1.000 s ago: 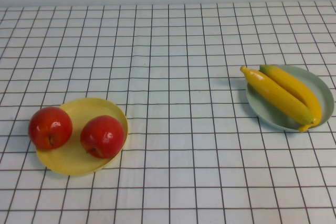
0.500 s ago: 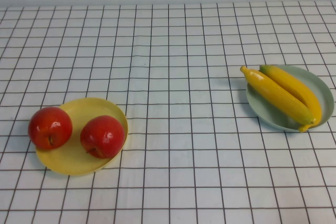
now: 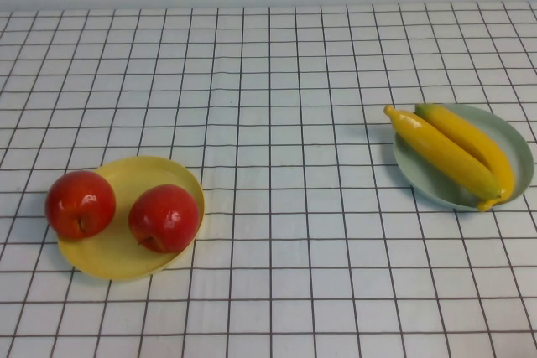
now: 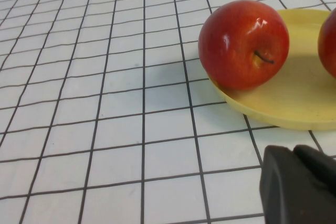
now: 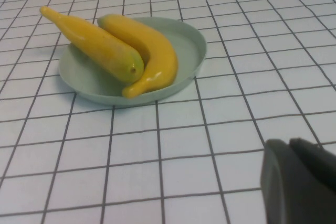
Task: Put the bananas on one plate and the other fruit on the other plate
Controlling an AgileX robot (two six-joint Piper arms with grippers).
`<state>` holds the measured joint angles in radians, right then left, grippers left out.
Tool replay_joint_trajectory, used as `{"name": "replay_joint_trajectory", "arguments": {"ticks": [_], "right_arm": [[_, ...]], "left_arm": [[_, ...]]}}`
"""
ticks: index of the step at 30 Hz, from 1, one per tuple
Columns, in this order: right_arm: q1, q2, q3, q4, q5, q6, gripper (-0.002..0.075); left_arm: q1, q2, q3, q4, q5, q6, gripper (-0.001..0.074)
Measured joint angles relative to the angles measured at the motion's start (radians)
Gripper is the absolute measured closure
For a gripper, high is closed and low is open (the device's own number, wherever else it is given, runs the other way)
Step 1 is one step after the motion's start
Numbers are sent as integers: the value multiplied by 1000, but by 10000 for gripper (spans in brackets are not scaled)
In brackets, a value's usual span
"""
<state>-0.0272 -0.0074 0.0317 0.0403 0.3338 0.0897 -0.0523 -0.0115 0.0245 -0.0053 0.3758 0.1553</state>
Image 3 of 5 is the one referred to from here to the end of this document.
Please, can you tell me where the yellow round plate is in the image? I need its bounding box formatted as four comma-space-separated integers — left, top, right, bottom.
56, 155, 206, 282

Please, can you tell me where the red apple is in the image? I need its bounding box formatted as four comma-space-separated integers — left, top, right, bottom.
44, 170, 117, 241
128, 184, 201, 254

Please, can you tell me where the pale green round plate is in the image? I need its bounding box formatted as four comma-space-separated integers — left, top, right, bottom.
392, 102, 535, 212

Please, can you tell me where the yellow banana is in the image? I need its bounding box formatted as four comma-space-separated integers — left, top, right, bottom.
414, 102, 516, 213
383, 104, 503, 202

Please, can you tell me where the white grid tablecloth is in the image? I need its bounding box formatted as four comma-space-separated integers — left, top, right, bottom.
0, 0, 537, 358

